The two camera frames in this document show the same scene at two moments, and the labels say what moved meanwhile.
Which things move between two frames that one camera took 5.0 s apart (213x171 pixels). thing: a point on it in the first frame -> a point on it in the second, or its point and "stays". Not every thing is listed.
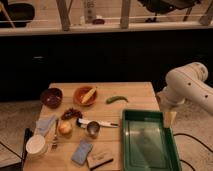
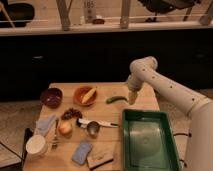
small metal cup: (93, 128) stays
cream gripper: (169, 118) -> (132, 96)
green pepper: (113, 99) stays
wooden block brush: (97, 159) stays
